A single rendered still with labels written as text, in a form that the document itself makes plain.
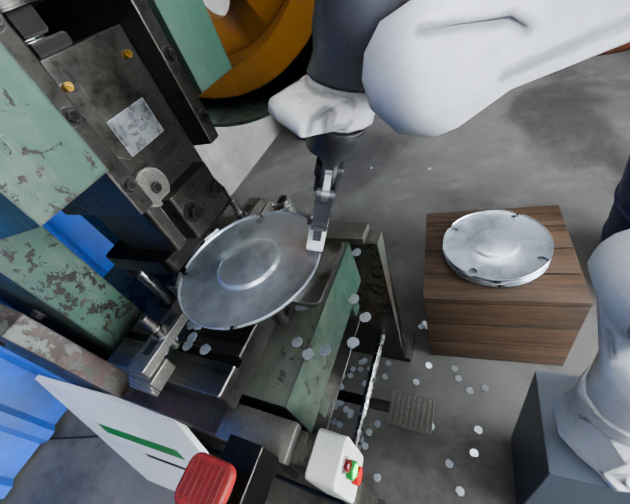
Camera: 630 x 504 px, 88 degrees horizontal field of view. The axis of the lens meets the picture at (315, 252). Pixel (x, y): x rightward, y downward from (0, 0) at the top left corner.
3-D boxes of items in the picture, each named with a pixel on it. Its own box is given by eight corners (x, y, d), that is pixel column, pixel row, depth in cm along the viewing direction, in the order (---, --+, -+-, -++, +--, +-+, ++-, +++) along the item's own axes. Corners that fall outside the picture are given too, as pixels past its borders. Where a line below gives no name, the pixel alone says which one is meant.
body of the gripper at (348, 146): (366, 141, 39) (350, 202, 46) (366, 111, 45) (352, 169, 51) (303, 131, 39) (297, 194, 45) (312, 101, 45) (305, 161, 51)
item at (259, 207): (275, 207, 87) (259, 175, 80) (246, 254, 77) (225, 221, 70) (257, 207, 90) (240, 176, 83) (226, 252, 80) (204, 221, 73)
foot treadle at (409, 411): (436, 405, 98) (435, 398, 94) (431, 441, 92) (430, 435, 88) (270, 364, 124) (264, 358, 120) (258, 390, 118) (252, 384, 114)
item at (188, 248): (240, 207, 67) (227, 185, 64) (184, 284, 56) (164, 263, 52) (183, 208, 74) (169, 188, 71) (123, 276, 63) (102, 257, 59)
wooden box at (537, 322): (540, 273, 128) (558, 204, 105) (563, 366, 104) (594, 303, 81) (431, 273, 143) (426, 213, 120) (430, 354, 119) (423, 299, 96)
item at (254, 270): (317, 320, 49) (315, 317, 49) (156, 339, 56) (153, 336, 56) (324, 202, 69) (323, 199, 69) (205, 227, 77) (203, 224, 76)
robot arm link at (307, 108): (382, 68, 41) (371, 112, 45) (282, 51, 41) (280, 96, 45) (386, 111, 32) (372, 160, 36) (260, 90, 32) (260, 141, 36)
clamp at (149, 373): (208, 315, 67) (179, 284, 60) (157, 397, 57) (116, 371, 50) (187, 311, 70) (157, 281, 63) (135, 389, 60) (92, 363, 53)
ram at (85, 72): (242, 192, 60) (135, -2, 40) (198, 253, 51) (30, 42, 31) (175, 195, 68) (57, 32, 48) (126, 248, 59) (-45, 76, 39)
